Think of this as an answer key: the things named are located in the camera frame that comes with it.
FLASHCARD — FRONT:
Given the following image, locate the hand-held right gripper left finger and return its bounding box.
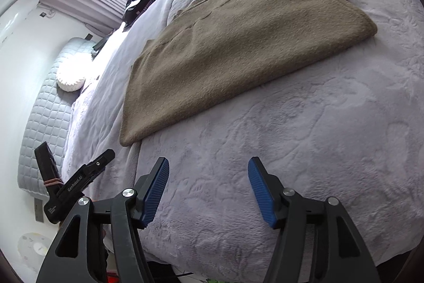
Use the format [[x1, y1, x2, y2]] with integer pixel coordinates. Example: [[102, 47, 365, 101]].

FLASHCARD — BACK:
[[36, 157, 170, 283]]

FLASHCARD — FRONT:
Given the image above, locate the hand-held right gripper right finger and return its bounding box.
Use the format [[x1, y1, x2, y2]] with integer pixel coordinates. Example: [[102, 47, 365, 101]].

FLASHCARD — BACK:
[[248, 156, 378, 283]]

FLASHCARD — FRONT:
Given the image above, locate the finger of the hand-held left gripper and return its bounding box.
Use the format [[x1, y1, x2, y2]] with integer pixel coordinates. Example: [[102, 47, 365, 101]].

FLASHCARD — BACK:
[[34, 142, 63, 186], [83, 149, 116, 178]]

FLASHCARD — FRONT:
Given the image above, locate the tan knit sweater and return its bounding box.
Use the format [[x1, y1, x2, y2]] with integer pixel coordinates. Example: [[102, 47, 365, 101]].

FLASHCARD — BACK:
[[119, 0, 379, 147]]

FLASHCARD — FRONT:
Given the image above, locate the grey quilted headboard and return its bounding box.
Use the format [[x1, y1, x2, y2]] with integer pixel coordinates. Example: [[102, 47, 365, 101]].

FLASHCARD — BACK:
[[18, 37, 100, 201]]

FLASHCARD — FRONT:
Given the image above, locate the grey embossed plush blanket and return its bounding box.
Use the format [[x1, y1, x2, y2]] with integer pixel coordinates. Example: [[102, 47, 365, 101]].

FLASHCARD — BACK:
[[61, 0, 424, 283]]

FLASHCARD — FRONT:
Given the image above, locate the white round patterned object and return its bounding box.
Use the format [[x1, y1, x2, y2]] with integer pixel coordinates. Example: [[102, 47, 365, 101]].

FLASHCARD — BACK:
[[16, 232, 54, 268]]

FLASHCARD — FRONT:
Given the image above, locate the white round cushion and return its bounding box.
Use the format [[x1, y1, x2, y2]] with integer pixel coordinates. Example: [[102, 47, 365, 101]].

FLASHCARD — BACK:
[[57, 66, 87, 92]]

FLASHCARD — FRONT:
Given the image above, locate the black bedside object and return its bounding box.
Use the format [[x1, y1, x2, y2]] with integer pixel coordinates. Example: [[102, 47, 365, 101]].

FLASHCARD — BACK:
[[92, 36, 109, 52]]

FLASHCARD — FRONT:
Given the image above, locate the white air conditioner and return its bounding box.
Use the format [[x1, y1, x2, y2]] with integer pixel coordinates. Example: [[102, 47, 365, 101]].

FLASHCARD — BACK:
[[0, 0, 41, 45]]

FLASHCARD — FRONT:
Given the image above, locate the grey wall plate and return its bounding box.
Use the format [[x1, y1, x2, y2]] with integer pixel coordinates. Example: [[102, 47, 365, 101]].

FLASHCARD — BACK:
[[34, 199, 45, 223]]

